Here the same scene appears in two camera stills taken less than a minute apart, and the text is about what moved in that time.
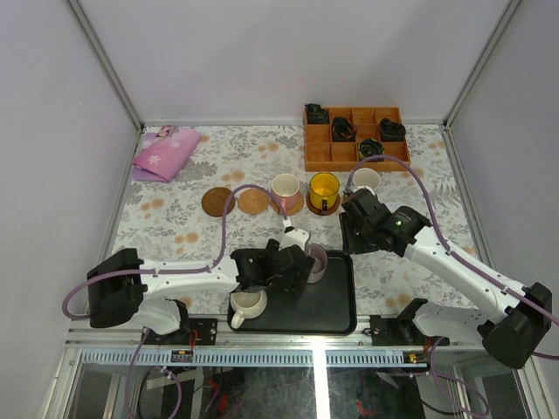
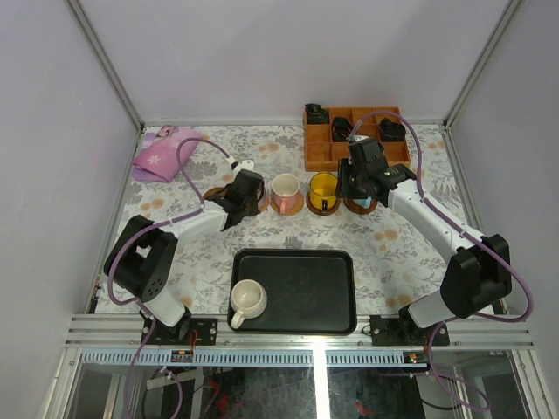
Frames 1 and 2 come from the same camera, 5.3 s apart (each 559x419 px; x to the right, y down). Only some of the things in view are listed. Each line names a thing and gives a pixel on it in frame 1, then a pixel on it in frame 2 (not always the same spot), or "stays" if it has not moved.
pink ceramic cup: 286,189 stays
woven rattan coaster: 297,208 stays
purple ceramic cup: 320,264 → 259,191
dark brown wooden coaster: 319,211 stays
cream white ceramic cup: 246,305 stays
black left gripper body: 301,265 → 254,192
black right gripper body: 356,237 → 350,180
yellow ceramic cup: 323,190 stays
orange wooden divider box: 333,147 stays
